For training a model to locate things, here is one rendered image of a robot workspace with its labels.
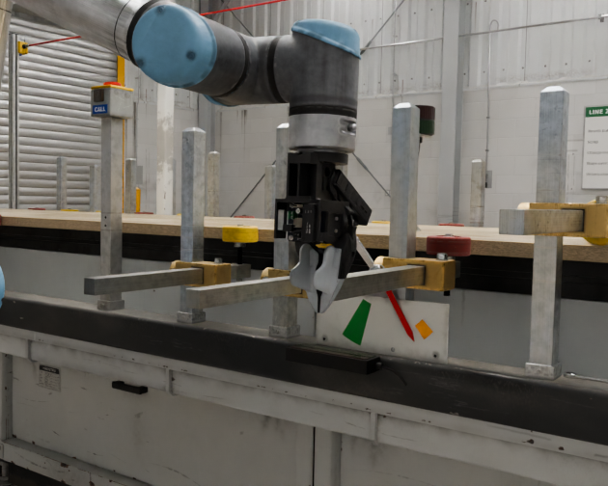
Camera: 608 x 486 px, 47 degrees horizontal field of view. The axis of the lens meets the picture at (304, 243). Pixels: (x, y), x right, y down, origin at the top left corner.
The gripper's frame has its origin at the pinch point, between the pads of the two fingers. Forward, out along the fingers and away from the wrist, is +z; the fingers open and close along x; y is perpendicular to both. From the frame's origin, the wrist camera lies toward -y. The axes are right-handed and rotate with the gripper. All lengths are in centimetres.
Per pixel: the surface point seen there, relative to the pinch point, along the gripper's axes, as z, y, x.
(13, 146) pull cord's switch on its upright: -42, -134, -286
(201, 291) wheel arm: 0.7, -0.9, -23.5
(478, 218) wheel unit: -14, -138, -33
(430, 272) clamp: -3.3, -28.6, 2.3
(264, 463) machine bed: 49, -55, -52
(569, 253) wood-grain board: -7, -46, 20
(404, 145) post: -24.6, -28.7, -3.7
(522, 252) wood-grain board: -7.0, -46.3, 11.7
